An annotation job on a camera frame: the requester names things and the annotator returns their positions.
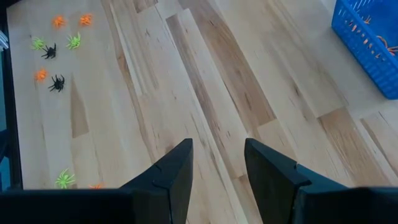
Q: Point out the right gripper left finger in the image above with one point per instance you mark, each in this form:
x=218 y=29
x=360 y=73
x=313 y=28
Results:
x=169 y=186

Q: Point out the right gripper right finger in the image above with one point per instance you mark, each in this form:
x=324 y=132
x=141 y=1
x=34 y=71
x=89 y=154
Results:
x=276 y=193

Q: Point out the black plastic spider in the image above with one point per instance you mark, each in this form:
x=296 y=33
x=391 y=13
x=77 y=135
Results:
x=57 y=83
x=49 y=51

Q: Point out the green plastic spider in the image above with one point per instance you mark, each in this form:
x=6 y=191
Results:
x=74 y=41
x=38 y=43
x=64 y=180

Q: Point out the blue plastic mesh basket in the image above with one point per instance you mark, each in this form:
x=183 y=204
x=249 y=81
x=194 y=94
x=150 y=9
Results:
x=357 y=40

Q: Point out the silver edge bracket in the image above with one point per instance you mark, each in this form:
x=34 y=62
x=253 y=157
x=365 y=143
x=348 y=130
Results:
x=2 y=42

